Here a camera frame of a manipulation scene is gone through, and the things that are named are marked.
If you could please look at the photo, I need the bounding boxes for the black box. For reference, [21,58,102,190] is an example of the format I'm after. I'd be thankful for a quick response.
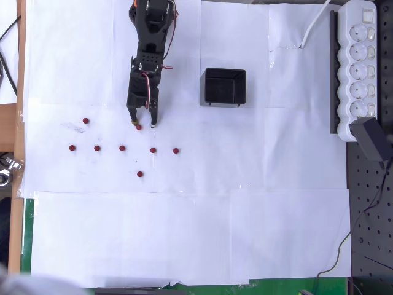
[199,68,247,108]

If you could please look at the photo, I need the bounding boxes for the white paper table cover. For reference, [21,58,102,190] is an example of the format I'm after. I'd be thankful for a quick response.
[20,0,352,289]

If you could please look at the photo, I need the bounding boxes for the silver metal clamp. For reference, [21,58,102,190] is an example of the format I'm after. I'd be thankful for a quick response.
[0,156,24,187]

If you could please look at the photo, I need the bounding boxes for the green mat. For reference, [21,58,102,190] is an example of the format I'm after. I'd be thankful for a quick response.
[20,198,349,295]

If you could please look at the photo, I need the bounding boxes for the flat black device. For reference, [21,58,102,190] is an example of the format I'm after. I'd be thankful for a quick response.
[94,286,187,295]

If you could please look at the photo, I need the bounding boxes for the blurred grey object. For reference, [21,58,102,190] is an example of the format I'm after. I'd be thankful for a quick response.
[0,262,85,295]

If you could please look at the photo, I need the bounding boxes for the black power adapter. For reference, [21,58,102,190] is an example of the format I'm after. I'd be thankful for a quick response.
[349,116,389,162]

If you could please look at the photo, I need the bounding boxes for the black pegboard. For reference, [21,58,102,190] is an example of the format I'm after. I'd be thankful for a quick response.
[346,0,393,295]

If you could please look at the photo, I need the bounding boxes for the red white gripper servo cable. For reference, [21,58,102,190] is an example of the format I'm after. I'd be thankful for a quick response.
[140,71,152,108]

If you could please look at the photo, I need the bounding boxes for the arm servo cable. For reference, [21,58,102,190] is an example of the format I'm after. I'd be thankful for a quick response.
[161,9,181,61]

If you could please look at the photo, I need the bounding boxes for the thin black cable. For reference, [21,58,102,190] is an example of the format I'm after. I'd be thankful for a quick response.
[0,15,23,41]
[0,50,18,96]

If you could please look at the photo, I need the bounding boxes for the white power cable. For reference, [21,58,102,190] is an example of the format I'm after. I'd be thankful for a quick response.
[300,0,332,49]

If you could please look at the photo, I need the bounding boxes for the black adapter cable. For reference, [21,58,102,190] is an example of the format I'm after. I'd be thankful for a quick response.
[313,161,392,295]

